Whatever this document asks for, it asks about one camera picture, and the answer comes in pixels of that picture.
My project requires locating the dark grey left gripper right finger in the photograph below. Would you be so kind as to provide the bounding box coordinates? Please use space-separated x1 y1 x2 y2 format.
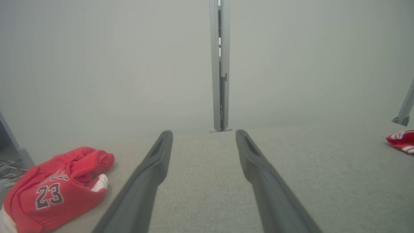
235 129 324 233

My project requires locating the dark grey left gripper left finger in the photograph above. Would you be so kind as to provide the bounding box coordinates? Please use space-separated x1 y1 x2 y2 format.
92 130 174 233

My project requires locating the red and white jersey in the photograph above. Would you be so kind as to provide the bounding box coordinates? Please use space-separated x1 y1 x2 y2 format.
0 147 115 233

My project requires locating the red white striped jersey top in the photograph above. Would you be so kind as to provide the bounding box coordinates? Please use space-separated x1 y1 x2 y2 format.
386 129 414 154

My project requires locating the black floor cable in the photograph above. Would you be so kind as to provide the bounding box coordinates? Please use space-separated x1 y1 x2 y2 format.
0 158 28 189

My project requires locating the grey metal partition post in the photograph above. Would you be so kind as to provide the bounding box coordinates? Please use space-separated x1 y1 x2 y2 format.
0 112 35 169
209 0 231 132
391 78 414 127

